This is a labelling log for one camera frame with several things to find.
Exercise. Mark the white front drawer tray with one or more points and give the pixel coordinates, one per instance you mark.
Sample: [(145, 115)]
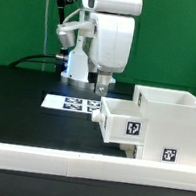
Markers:
[(132, 151)]

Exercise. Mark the marker sheet on table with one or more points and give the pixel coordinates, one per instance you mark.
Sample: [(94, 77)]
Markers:
[(70, 104)]

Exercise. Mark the white drawer tray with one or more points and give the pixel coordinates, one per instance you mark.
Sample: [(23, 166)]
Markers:
[(132, 151), (120, 121)]

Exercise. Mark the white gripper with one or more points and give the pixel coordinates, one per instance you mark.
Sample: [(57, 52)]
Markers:
[(109, 49)]

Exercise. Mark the white front fence rail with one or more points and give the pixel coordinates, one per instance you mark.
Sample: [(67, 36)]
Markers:
[(94, 166)]

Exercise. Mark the white drawer cabinet box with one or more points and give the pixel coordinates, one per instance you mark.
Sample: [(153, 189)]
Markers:
[(171, 132)]

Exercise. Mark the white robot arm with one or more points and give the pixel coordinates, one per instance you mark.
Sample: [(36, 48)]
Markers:
[(77, 31)]

